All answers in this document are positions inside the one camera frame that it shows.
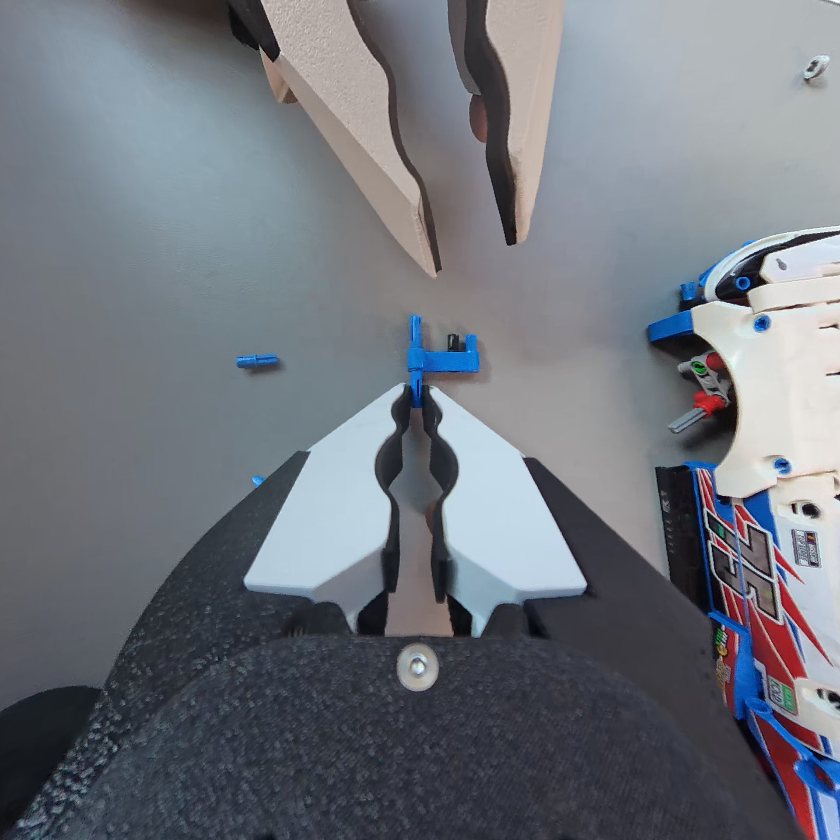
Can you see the small grey bush piece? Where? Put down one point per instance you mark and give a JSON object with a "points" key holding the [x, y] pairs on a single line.
{"points": [[816, 67]]}

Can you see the blue perforated brick beam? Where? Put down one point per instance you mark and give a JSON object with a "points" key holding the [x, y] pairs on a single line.
{"points": [[446, 362]]}

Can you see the grey desk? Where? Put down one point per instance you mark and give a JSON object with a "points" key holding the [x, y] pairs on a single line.
{"points": [[164, 229]]}

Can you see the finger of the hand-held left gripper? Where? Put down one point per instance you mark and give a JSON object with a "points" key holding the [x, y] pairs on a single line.
{"points": [[525, 79], [334, 79]]}

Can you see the toy brick race car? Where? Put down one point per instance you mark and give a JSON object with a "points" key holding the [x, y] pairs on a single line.
{"points": [[774, 394]]}

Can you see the person's left hand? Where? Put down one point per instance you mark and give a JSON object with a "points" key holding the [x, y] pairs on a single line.
{"points": [[478, 119]]}

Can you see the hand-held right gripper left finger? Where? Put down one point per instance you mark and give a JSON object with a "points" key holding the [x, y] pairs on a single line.
{"points": [[315, 525]]}

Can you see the person's right hand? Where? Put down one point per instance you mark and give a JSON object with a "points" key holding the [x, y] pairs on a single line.
{"points": [[430, 517]]}

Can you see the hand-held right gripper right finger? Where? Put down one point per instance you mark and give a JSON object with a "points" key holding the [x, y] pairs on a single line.
{"points": [[512, 525]]}

